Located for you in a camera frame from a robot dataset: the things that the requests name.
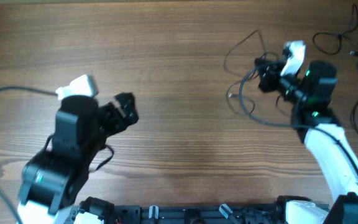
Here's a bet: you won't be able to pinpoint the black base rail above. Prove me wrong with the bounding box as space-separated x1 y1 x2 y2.
110 203 279 224

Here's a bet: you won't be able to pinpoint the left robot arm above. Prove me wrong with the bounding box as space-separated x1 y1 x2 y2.
17 93 139 223

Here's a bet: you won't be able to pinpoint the right camera black cable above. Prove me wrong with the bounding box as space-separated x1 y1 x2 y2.
238 67 358 224

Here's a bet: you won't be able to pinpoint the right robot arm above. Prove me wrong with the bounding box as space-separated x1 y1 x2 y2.
254 58 358 223

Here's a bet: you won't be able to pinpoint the black usb cables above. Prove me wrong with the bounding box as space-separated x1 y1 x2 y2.
223 29 279 118

